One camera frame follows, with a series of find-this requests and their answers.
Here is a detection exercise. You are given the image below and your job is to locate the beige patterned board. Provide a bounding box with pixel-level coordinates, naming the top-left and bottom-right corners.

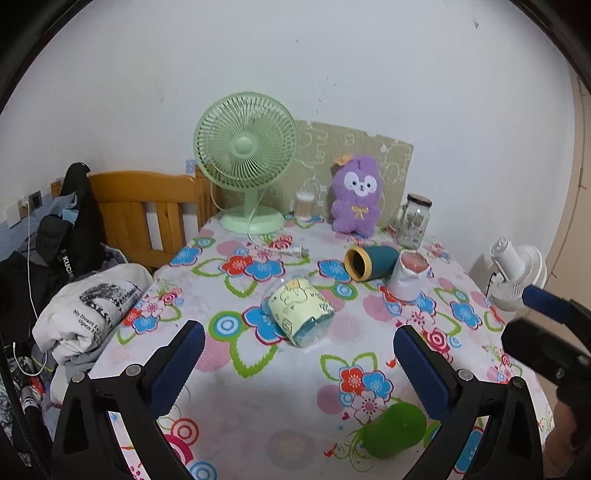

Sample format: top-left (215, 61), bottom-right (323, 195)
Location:
top-left (288, 120), bottom-right (415, 228)

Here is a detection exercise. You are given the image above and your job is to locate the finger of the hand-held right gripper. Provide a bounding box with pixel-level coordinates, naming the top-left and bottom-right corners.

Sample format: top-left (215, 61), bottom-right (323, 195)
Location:
top-left (523, 285), bottom-right (591, 329)
top-left (501, 318), bottom-right (591, 385)

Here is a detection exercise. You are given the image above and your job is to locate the floral tablecloth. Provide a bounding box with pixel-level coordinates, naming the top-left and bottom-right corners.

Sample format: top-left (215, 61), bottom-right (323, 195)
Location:
top-left (88, 215), bottom-right (555, 480)

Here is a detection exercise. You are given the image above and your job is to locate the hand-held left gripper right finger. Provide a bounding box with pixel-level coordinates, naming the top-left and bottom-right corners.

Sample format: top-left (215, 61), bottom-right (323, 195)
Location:
top-left (392, 324), bottom-right (544, 480)

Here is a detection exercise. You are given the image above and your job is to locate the small white fan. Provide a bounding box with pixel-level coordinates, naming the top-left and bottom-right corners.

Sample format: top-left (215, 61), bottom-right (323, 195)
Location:
top-left (487, 237), bottom-right (548, 312)

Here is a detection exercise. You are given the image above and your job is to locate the purple plush toy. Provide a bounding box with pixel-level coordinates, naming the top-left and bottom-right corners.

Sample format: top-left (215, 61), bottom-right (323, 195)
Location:
top-left (329, 154), bottom-right (384, 238)

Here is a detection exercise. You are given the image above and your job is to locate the teal cup with yellow inside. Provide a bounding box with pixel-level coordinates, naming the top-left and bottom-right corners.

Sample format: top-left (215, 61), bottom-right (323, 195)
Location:
top-left (344, 244), bottom-right (400, 283)

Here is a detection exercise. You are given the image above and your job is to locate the green plastic cup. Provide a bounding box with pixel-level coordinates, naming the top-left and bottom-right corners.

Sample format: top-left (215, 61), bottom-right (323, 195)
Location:
top-left (361, 401), bottom-right (428, 460)

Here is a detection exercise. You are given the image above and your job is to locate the green desk fan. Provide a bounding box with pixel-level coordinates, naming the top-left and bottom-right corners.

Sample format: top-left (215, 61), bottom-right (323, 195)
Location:
top-left (194, 91), bottom-right (298, 234)

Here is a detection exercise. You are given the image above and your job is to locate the grey folded garment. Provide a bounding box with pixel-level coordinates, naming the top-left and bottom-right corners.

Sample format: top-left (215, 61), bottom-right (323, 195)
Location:
top-left (50, 348), bottom-right (109, 407)

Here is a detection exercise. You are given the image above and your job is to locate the wooden bed headboard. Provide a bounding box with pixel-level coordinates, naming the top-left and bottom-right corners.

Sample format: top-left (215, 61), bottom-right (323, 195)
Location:
top-left (51, 170), bottom-right (220, 273)

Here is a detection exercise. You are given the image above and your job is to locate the white folded printed garment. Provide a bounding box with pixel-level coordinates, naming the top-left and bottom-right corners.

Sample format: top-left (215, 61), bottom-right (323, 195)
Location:
top-left (32, 264), bottom-right (154, 365)

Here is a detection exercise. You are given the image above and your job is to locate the white charging cable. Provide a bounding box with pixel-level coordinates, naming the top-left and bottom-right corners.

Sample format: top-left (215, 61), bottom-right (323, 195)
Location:
top-left (13, 198), bottom-right (52, 376)

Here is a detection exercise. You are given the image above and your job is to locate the white fan cable with plug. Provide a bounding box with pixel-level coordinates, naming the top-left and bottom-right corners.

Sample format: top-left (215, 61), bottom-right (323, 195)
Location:
top-left (210, 181), bottom-right (311, 259)

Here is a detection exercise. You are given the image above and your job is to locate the white cup with pink base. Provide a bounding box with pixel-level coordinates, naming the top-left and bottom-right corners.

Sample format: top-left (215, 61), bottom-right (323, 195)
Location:
top-left (387, 250), bottom-right (431, 302)

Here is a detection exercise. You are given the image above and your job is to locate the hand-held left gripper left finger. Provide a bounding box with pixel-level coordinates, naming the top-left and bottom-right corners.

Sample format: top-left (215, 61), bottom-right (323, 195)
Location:
top-left (52, 320), bottom-right (206, 480)

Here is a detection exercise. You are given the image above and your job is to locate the dark cloth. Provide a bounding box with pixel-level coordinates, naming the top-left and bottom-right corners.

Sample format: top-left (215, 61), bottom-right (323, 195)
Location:
top-left (0, 251), bottom-right (52, 344)

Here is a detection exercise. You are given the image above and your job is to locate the glass jar with black lid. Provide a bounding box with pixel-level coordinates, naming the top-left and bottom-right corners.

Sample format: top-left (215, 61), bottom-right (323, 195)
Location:
top-left (396, 194), bottom-right (433, 250)

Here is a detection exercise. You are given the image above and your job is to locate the person's right hand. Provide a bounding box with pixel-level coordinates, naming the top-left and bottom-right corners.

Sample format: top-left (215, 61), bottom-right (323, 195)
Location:
top-left (544, 402), bottom-right (591, 480)

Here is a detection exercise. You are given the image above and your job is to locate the yellow cartoon print cup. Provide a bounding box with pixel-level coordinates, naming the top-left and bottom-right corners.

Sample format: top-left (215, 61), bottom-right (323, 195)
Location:
top-left (263, 275), bottom-right (336, 348)

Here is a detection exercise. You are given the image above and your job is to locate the black jacket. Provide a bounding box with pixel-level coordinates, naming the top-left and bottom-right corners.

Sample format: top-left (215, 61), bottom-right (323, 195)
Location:
top-left (34, 162), bottom-right (109, 284)

